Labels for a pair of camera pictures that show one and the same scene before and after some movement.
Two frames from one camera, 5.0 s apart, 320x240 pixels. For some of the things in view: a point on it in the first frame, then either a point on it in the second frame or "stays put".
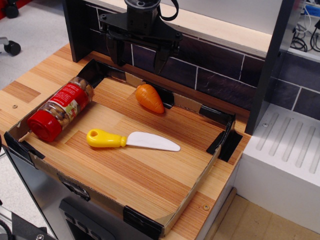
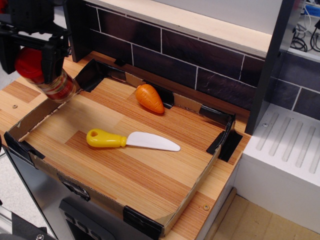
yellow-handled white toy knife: x=98 y=138 stays put
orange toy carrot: x=146 y=95 stays put
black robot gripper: x=141 y=22 → x=32 y=16
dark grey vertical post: x=285 y=31 stays put
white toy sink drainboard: x=279 y=169 stays put
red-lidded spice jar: x=46 y=123 → x=29 y=63
